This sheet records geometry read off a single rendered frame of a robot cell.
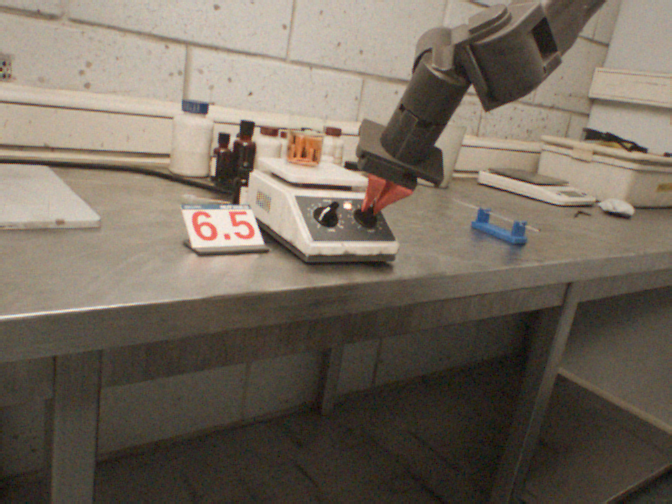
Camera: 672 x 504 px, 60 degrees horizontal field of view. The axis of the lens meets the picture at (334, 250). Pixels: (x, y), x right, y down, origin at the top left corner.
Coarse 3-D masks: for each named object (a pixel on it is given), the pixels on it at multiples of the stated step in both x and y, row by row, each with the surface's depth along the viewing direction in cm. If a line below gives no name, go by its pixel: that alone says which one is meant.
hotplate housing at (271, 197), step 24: (264, 192) 76; (288, 192) 71; (312, 192) 72; (336, 192) 74; (360, 192) 77; (264, 216) 76; (288, 216) 70; (384, 216) 74; (288, 240) 70; (312, 240) 66
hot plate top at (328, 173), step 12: (276, 168) 74; (288, 168) 75; (300, 168) 76; (324, 168) 80; (336, 168) 81; (288, 180) 71; (300, 180) 71; (312, 180) 72; (324, 180) 73; (336, 180) 73; (348, 180) 74; (360, 180) 75
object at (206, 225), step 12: (192, 216) 67; (204, 216) 68; (216, 216) 69; (228, 216) 70; (240, 216) 71; (252, 216) 72; (192, 228) 66; (204, 228) 67; (216, 228) 68; (228, 228) 69; (240, 228) 70; (252, 228) 71; (204, 240) 66; (216, 240) 67; (228, 240) 68; (240, 240) 69
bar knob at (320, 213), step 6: (330, 204) 69; (336, 204) 69; (318, 210) 69; (324, 210) 67; (330, 210) 68; (336, 210) 70; (318, 216) 68; (324, 216) 67; (330, 216) 69; (336, 216) 70; (318, 222) 68; (324, 222) 68; (330, 222) 69; (336, 222) 69
